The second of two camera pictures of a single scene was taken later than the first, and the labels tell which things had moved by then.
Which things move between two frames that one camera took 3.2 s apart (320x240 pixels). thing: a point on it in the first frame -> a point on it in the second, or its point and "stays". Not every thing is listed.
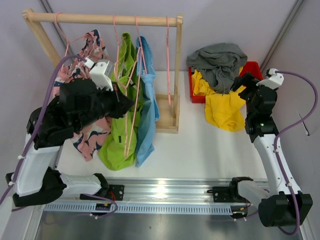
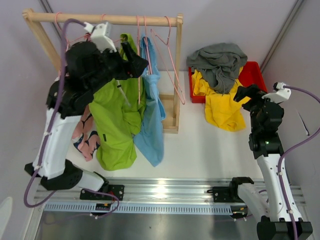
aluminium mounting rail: [161, 191] stays
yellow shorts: [226, 110] stays
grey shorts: [219, 63] stays
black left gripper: [118, 100] -> [133, 67]
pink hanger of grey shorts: [130, 91] -> [138, 51]
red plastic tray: [253, 67] stays
